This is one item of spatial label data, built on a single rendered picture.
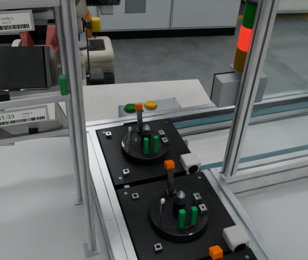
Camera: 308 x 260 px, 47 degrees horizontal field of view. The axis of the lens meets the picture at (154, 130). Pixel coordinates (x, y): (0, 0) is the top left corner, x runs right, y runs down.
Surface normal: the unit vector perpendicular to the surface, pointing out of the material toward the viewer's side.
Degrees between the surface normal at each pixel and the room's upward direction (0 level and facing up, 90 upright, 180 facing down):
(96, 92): 0
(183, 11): 90
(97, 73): 0
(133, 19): 90
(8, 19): 90
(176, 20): 90
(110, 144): 0
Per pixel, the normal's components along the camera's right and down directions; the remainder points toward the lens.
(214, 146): 0.04, -0.79
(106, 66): 0.19, 0.60
